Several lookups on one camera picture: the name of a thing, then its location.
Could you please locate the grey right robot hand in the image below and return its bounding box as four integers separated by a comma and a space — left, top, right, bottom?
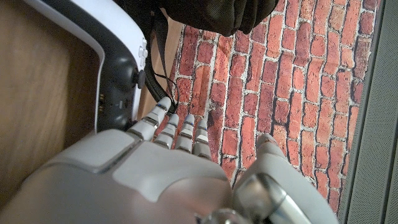
0, 96, 340, 224

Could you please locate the white game controller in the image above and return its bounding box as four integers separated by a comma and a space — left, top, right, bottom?
23, 0, 149, 133

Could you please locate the black fabric backpack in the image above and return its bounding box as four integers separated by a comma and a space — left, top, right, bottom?
113, 0, 279, 113

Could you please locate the red brick print backdrop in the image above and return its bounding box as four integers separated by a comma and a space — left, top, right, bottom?
155, 0, 382, 215

